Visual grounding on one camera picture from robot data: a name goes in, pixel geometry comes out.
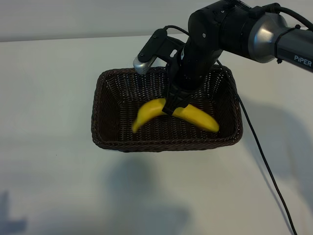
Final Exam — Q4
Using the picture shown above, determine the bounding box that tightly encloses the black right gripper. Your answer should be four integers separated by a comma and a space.
162, 45, 221, 116

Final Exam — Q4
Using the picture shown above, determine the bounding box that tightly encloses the yellow banana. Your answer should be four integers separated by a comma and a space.
132, 97, 220, 134

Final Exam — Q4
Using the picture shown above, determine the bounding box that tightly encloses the dark brown woven basket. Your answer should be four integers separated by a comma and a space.
90, 65, 245, 154

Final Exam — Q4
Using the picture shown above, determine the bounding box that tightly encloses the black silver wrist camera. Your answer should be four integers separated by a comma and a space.
133, 28, 187, 74

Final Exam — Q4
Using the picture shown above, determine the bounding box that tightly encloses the long black camera cable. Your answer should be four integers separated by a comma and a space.
163, 25, 298, 235

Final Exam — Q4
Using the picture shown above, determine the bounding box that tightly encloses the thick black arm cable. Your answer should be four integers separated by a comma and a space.
268, 2, 313, 32

